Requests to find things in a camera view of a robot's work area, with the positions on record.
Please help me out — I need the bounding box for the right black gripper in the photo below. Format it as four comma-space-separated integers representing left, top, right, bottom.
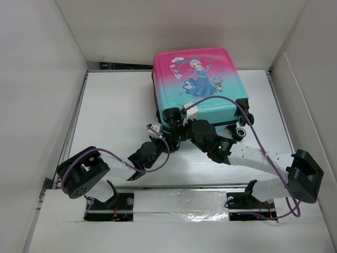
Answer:
169, 114, 208, 153

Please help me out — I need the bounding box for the pink and teal kids suitcase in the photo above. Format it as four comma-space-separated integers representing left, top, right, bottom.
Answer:
151, 46, 255, 152

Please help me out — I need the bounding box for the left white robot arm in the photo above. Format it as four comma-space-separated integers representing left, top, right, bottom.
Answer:
56, 139, 171, 199

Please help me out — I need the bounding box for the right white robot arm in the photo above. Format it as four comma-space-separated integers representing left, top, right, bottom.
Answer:
184, 120, 324, 207

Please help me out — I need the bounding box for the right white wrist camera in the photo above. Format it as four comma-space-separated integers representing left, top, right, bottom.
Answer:
183, 102, 199, 125

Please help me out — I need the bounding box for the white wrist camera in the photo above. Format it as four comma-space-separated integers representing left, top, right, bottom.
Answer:
147, 123, 163, 139
183, 102, 199, 125

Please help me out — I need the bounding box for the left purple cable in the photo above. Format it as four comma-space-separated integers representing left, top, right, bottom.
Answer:
62, 133, 171, 194

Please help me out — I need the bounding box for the purple cable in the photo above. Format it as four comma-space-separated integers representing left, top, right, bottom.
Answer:
184, 96, 301, 219
62, 133, 171, 194

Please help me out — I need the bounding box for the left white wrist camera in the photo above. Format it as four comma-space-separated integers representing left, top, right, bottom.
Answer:
147, 123, 163, 139

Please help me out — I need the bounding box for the aluminium front rail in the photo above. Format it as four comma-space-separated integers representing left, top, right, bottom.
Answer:
116, 184, 247, 190

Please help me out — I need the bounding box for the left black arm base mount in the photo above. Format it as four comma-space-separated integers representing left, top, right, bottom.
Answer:
83, 180, 134, 222

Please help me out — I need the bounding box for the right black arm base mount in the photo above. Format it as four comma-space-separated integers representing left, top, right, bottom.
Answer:
224, 180, 277, 221

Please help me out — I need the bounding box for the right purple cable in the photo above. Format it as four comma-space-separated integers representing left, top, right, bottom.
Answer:
184, 96, 301, 219

